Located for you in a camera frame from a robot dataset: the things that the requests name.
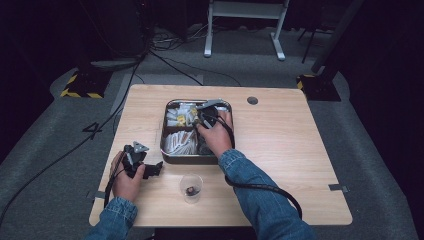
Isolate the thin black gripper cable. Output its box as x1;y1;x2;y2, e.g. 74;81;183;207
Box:
103;151;129;209

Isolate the clear plastic cup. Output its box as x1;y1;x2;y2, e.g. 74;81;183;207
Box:
179;173;204;205

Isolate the person's right hand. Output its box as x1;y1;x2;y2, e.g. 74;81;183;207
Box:
195;110;234;159

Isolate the black yellow striped base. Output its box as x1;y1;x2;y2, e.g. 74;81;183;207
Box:
295;73;342;102
59;69;113;100

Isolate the row of white striped sachets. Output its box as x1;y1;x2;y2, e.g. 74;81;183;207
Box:
164;129;198;156

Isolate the pile of white yellow sachets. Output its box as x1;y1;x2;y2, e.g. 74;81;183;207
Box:
165;102;200;128

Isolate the white metal stand frame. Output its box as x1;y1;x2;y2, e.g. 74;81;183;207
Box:
203;0;290;62

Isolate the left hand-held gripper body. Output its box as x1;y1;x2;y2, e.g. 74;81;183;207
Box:
121;141;150;180

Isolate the dark slanted pole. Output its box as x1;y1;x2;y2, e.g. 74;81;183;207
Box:
311;0;366;75

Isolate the person's left hand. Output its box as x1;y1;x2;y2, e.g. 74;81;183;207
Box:
110;150;147;203

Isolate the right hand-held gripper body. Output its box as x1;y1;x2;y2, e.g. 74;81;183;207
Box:
194;98;231;130

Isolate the long black floor cable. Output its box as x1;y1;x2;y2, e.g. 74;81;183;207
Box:
0;49;148;228

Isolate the grey tape strip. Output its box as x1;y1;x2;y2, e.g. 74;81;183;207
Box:
86;190;106;201
327;183;350;194

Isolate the metal compartment tray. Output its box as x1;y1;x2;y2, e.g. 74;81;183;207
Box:
159;98;235;166

